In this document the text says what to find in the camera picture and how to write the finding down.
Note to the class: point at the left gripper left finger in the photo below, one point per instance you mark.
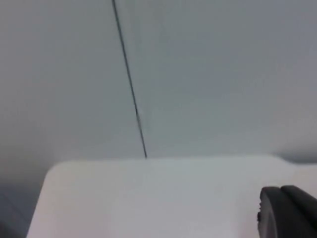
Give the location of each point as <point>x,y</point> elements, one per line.
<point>275,215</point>

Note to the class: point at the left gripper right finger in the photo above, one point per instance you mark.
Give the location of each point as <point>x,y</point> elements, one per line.
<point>305,210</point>

